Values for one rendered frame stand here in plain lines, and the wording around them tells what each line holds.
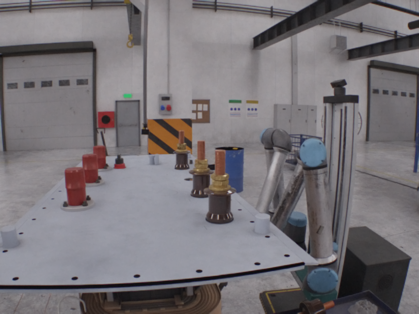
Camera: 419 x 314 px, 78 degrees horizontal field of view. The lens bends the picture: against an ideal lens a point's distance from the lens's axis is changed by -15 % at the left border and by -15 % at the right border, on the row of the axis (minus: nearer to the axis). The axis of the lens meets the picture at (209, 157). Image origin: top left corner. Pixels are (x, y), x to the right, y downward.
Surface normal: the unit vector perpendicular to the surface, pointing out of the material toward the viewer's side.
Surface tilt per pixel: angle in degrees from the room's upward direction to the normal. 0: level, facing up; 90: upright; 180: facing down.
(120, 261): 0
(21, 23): 90
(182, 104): 90
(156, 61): 90
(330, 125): 90
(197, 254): 0
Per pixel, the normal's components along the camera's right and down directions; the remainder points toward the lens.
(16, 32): 0.22, 0.15
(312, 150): -0.36, 0.01
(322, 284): -0.33, 0.23
